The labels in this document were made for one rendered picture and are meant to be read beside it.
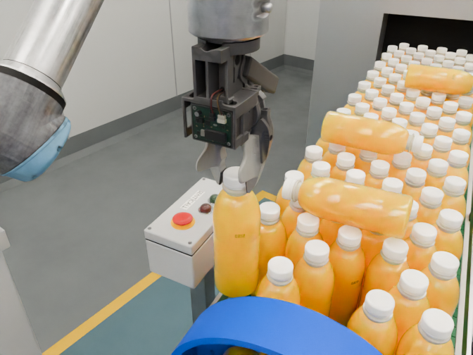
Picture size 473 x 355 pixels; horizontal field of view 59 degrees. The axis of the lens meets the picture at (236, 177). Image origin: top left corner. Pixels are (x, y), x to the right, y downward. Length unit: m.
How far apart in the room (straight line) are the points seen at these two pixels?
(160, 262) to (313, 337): 0.42
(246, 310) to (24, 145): 0.52
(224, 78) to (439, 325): 0.42
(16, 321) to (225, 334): 0.62
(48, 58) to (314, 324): 0.66
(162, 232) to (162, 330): 1.30
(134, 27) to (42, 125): 2.84
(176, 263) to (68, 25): 0.49
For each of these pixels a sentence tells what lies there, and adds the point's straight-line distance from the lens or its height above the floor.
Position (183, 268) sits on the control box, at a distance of 0.75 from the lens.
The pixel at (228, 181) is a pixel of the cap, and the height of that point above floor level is 1.25.
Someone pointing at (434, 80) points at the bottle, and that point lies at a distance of 1.39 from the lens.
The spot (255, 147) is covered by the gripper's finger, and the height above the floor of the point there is 1.31.
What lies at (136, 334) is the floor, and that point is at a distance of 2.02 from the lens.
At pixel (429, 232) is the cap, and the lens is 0.78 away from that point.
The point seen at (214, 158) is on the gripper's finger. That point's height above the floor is 1.28.
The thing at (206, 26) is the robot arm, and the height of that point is 1.47.
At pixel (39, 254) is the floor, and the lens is 2.56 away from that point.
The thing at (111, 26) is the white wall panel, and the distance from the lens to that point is 3.48.
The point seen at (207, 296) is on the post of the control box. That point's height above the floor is 0.88.
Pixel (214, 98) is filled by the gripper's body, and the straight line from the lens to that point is 0.47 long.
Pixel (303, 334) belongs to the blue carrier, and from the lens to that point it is 0.42.
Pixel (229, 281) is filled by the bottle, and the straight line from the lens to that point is 0.67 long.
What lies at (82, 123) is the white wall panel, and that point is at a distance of 3.46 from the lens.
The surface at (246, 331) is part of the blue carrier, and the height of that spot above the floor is 1.23.
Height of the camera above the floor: 1.56
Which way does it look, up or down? 32 degrees down
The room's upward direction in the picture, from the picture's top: straight up
